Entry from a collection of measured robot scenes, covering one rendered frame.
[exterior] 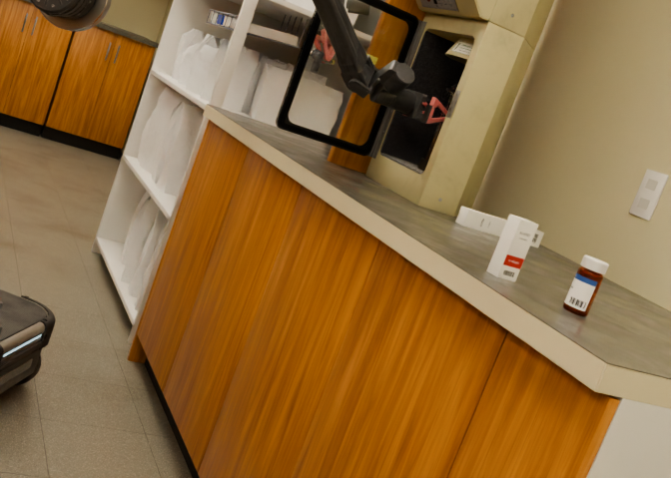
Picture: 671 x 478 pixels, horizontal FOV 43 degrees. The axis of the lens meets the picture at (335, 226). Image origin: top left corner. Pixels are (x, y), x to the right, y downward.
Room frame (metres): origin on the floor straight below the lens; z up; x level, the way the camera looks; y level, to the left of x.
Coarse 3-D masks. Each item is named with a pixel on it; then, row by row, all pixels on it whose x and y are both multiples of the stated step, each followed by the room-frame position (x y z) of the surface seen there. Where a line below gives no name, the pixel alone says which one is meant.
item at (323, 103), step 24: (360, 24) 2.28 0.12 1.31; (384, 24) 2.32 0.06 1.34; (312, 48) 2.22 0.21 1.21; (384, 48) 2.33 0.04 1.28; (312, 72) 2.23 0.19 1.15; (336, 72) 2.27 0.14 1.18; (312, 96) 2.25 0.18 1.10; (336, 96) 2.28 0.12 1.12; (312, 120) 2.26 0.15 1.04; (336, 120) 2.30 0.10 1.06; (360, 120) 2.34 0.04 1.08; (360, 144) 2.35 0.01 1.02
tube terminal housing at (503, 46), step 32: (512, 0) 2.12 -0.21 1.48; (544, 0) 2.22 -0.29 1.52; (448, 32) 2.27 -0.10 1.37; (480, 32) 2.12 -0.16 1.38; (512, 32) 2.14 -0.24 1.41; (480, 64) 2.12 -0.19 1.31; (512, 64) 2.15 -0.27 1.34; (480, 96) 2.13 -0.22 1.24; (512, 96) 2.29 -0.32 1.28; (448, 128) 2.11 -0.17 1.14; (480, 128) 2.15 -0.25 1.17; (384, 160) 2.32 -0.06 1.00; (448, 160) 2.12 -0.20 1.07; (480, 160) 2.21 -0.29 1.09; (416, 192) 2.13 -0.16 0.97; (448, 192) 2.14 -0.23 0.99
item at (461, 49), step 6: (456, 42) 2.26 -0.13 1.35; (462, 42) 2.23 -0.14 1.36; (468, 42) 2.22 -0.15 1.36; (450, 48) 2.26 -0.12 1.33; (456, 48) 2.23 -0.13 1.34; (462, 48) 2.22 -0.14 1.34; (468, 48) 2.21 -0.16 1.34; (450, 54) 2.23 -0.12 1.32; (456, 54) 2.22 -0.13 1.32; (462, 54) 2.21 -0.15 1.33; (468, 54) 2.20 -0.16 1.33; (456, 60) 2.34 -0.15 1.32; (462, 60) 2.35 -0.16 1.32
